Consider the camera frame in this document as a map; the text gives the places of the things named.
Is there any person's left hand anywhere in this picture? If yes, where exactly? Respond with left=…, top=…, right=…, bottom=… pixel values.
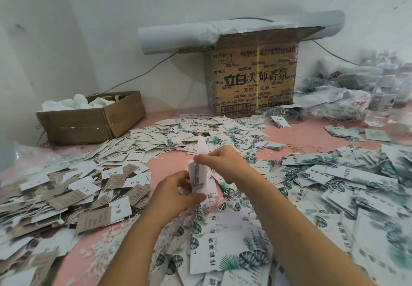
left=143, top=170, right=208, bottom=232

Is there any person's right hand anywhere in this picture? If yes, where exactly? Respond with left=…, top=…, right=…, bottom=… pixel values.
left=193, top=145, right=268, bottom=190

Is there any single white leaf print tag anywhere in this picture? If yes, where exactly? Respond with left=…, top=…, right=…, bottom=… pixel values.
left=187, top=136, right=213, bottom=196

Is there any heap of small tags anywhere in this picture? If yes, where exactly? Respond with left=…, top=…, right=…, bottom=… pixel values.
left=80, top=113, right=287, bottom=161

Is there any pile of white strings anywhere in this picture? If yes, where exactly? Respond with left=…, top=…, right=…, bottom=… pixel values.
left=80, top=212, right=194, bottom=286

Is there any pile of brown white tags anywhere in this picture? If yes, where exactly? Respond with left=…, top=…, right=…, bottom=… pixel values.
left=0, top=155, right=152, bottom=286

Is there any pile of green leaf tags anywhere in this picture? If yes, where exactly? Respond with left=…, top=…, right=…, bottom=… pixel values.
left=149, top=142, right=412, bottom=286

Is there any person's right forearm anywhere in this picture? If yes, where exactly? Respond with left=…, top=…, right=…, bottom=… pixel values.
left=241, top=178, right=377, bottom=286

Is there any person's left forearm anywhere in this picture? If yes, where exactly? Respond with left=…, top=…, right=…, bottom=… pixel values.
left=98, top=221, right=175, bottom=286

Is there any large printed cardboard box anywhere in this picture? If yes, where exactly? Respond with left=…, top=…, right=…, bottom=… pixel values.
left=204, top=26, right=325, bottom=119

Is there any small open cardboard box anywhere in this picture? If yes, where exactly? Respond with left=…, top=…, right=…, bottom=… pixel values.
left=35, top=91, right=146, bottom=146

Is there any white crumpled material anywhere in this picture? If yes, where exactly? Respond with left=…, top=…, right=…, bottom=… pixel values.
left=40, top=94, right=115, bottom=112

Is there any white roll in plastic wrap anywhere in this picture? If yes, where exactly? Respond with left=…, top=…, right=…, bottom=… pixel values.
left=138, top=10, right=346, bottom=55

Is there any clear plastic bag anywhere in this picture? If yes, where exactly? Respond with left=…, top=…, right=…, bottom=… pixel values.
left=9, top=144, right=62, bottom=174

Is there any heap of clear plastic bags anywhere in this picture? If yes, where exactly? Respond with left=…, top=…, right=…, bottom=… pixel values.
left=293, top=49, right=412, bottom=129

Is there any black cable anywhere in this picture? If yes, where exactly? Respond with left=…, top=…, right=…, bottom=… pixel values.
left=97, top=52, right=179, bottom=95

